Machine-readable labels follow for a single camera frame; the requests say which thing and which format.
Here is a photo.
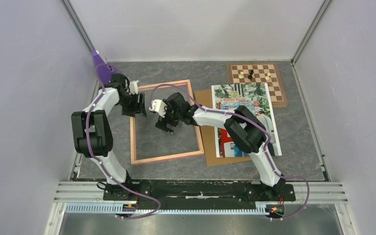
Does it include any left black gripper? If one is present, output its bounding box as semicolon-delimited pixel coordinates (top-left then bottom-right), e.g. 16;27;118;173
117;92;147;118

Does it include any wooden picture frame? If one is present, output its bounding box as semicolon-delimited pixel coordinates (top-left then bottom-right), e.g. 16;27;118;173
130;79;205;165

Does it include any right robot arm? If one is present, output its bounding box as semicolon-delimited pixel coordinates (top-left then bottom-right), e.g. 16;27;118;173
149;93;286;200

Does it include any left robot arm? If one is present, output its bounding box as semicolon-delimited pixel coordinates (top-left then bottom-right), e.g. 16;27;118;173
71;73;146;200

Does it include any colourful printed photo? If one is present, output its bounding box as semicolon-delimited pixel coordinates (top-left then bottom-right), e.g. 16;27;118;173
211;83;282;158

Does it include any brown cardboard backing board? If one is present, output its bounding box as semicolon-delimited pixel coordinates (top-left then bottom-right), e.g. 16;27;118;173
194;89;274;167

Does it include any purple plastic wedge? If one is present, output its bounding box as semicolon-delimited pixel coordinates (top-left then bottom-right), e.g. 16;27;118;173
91;50;119;85

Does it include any black chess piece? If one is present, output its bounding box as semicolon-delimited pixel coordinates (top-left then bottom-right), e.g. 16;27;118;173
247;70;254;80

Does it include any wooden chessboard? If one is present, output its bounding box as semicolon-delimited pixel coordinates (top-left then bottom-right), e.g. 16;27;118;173
226;62;289;108

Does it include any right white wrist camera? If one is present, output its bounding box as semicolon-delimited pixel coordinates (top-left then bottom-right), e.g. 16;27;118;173
149;99;167;118

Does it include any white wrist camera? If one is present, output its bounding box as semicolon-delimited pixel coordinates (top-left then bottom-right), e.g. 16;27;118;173
128;80;139;95
149;99;167;118

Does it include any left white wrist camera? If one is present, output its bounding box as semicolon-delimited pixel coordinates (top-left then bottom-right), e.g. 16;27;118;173
128;80;139;95

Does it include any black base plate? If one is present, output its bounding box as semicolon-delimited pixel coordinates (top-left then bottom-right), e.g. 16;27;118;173
96;179;296;211

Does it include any aluminium rail frame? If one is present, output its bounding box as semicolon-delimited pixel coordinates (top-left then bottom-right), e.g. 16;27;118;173
44;181;357;235

